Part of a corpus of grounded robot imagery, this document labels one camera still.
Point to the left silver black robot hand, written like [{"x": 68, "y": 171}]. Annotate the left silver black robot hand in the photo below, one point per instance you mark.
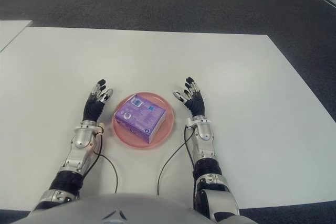
[{"x": 93, "y": 108}]

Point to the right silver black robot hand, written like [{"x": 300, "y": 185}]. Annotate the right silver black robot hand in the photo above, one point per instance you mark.
[{"x": 197, "y": 103}]

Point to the purple tissue paper pack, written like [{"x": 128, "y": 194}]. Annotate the purple tissue paper pack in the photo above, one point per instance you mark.
[{"x": 139, "y": 115}]

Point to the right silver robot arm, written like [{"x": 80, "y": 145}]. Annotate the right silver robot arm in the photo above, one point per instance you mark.
[{"x": 204, "y": 145}]

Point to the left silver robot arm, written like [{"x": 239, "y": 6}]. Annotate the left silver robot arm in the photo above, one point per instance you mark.
[{"x": 81, "y": 137}]

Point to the pink round plate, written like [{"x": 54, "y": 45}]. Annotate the pink round plate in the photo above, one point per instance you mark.
[{"x": 130, "y": 141}]

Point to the silver robot torso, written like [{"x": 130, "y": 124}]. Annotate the silver robot torso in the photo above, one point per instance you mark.
[{"x": 113, "y": 211}]

